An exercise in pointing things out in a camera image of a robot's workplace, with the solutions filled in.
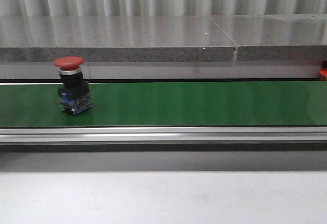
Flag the grey stone slab right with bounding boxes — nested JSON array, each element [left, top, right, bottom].
[[211, 14, 326, 65]]

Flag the red plastic tray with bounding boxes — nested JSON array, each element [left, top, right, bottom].
[[319, 68, 327, 81]]

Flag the grey stone slab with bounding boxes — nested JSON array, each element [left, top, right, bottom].
[[1, 16, 234, 62], [211, 14, 326, 65]]

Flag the green conveyor belt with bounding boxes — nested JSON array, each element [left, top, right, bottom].
[[1, 81, 326, 127]]

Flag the grey stone slab left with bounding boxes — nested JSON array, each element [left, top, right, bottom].
[[1, 16, 234, 62]]

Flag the aluminium conveyor side rail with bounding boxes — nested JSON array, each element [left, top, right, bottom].
[[1, 126, 326, 152]]

